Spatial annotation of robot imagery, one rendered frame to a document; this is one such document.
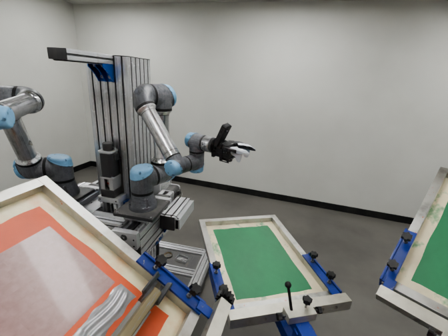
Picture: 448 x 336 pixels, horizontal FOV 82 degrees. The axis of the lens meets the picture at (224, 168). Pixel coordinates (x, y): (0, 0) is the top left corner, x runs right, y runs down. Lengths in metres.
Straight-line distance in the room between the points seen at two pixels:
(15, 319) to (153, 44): 4.46
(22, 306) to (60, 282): 0.11
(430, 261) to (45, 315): 1.50
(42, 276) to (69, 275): 0.07
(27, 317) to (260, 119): 3.86
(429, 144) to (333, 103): 1.41
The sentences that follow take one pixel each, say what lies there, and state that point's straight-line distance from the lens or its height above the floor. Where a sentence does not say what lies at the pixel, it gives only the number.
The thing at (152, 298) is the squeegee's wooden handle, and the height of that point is 1.30.
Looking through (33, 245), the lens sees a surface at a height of 1.42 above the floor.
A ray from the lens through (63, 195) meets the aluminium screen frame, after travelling 1.15.
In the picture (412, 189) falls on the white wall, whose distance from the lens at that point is 4.75.
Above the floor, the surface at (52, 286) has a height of 1.34.
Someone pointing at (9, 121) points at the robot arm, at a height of 1.78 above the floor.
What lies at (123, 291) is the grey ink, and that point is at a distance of 1.02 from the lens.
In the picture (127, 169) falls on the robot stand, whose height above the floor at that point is 1.41.
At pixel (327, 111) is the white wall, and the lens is 4.24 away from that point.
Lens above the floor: 1.96
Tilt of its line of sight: 19 degrees down
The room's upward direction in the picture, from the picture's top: 4 degrees clockwise
